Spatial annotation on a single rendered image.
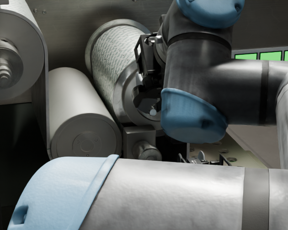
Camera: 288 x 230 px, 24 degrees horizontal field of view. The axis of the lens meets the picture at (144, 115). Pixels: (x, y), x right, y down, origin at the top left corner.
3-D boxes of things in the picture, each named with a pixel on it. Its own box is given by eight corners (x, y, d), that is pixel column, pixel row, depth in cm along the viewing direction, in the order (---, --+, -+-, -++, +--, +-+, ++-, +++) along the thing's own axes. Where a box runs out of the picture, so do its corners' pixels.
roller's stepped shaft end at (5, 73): (-7, 93, 91) (-9, 71, 90) (-9, 80, 97) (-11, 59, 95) (16, 91, 92) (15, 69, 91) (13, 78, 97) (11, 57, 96)
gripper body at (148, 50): (178, 48, 102) (201, 11, 91) (189, 100, 100) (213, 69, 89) (130, 51, 100) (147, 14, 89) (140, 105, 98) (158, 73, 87)
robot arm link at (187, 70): (259, 127, 69) (264, 34, 73) (153, 121, 71) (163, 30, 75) (256, 150, 77) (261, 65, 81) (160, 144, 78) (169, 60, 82)
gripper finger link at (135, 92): (153, 96, 104) (170, 75, 96) (156, 106, 103) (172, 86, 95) (125, 98, 102) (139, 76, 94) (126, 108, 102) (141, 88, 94)
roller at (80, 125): (52, 182, 111) (49, 116, 106) (35, 126, 134) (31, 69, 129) (123, 174, 114) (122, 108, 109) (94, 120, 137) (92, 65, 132)
